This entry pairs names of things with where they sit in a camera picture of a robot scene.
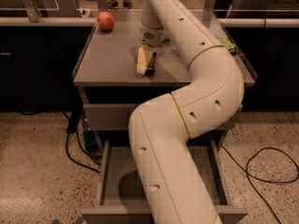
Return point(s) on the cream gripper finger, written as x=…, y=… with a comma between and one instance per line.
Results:
x=143, y=59

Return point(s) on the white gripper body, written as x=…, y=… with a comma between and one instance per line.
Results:
x=149, y=36

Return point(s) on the black rxbar chocolate bar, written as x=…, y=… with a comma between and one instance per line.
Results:
x=151, y=66

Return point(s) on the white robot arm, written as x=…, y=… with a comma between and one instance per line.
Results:
x=175, y=191

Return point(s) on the grey drawer cabinet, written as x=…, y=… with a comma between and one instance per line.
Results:
x=105, y=73

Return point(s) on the grey top drawer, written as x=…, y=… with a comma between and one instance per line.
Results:
x=106, y=117

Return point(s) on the open grey middle drawer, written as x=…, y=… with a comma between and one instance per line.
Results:
x=120, y=198

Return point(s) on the red apple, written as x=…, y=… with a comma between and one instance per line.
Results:
x=105, y=21

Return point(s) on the green chip bag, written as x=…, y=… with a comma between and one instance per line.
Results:
x=231, y=47

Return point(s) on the long grey counter rail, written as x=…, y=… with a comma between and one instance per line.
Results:
x=239, y=23

